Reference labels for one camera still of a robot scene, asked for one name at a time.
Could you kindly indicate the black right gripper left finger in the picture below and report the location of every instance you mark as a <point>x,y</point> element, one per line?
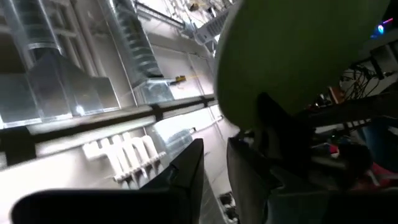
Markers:
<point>174,202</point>

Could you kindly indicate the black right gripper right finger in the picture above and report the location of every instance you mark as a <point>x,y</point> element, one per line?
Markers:
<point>248,193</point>

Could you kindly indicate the pale sage green plate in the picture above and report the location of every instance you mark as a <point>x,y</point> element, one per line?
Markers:
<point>295,46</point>

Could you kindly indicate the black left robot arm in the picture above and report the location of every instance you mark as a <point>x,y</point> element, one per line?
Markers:
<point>357,109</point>

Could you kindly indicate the white ribbed ceiling fixture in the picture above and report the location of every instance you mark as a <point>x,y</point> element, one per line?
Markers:
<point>130,155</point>

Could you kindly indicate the yellow ceiling plug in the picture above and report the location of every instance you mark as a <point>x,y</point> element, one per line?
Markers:
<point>181,79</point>

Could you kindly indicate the white perforated duct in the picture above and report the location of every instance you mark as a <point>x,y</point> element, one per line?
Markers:
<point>211,28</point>

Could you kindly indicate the spiral silver ventilation duct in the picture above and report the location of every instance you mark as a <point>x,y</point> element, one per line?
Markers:
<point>140,46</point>

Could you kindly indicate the rectangular silver ventilation duct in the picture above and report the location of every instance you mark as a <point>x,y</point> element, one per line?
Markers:
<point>56,84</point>

